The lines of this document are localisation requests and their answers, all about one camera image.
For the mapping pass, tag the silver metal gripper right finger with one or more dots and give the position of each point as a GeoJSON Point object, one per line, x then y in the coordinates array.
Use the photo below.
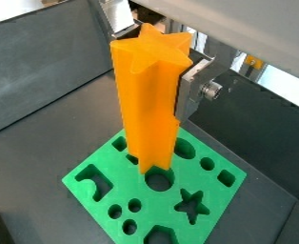
{"type": "Point", "coordinates": [196, 82]}

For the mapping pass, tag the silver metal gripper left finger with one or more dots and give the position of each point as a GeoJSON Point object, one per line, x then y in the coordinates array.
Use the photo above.
{"type": "Point", "coordinates": [117, 19]}

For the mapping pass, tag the orange star-shaped peg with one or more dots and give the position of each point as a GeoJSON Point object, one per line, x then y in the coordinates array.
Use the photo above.
{"type": "Point", "coordinates": [149, 62]}

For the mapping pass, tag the green shape sorter board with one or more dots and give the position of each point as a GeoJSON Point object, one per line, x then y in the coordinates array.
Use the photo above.
{"type": "Point", "coordinates": [160, 207]}

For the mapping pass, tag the yellow bracket in background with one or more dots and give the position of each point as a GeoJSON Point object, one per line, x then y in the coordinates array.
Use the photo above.
{"type": "Point", "coordinates": [253, 62]}

